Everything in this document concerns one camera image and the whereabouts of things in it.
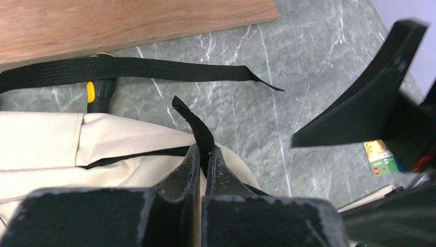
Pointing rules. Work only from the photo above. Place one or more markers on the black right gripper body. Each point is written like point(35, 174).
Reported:
point(406, 218)

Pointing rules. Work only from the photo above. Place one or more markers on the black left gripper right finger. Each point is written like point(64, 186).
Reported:
point(233, 215)

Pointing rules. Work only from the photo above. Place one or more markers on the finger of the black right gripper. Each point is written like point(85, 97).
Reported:
point(360, 114)

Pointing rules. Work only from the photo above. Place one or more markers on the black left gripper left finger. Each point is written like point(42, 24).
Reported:
point(165, 214)

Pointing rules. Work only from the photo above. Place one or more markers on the beige canvas backpack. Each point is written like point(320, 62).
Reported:
point(94, 150)

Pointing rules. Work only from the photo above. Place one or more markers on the yellow banana toy pack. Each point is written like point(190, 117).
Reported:
point(380, 158)

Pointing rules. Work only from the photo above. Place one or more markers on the blue eraser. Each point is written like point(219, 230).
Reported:
point(401, 168)

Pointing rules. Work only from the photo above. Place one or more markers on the wooden base board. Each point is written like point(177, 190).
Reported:
point(39, 31)

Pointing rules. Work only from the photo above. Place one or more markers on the yellow black tool handle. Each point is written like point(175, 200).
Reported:
point(99, 95)

